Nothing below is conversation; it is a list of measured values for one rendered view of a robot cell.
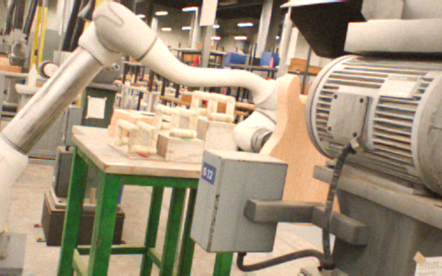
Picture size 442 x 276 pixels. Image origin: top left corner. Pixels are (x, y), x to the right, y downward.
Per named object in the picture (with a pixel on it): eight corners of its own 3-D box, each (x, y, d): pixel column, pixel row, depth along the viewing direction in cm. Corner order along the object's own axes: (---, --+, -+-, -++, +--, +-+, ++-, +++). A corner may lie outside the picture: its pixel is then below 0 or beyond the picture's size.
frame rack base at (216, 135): (233, 166, 209) (240, 125, 207) (201, 164, 201) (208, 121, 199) (203, 153, 232) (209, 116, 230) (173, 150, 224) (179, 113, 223)
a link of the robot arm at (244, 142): (242, 144, 163) (265, 113, 165) (221, 135, 177) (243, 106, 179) (264, 162, 168) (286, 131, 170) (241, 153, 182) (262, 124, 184)
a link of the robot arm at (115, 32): (163, 30, 149) (152, 31, 161) (114, -12, 142) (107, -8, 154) (136, 65, 148) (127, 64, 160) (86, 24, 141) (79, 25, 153)
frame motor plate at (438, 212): (539, 233, 90) (543, 213, 90) (448, 232, 79) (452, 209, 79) (390, 182, 122) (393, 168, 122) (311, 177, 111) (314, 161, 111)
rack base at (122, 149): (165, 162, 194) (166, 158, 194) (128, 159, 186) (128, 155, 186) (140, 148, 217) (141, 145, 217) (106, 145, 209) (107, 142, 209)
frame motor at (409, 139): (522, 210, 94) (555, 72, 91) (421, 206, 82) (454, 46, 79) (369, 163, 130) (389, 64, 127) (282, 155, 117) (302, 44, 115)
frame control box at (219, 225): (328, 307, 99) (353, 180, 97) (234, 314, 90) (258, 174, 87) (265, 259, 121) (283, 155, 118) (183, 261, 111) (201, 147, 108)
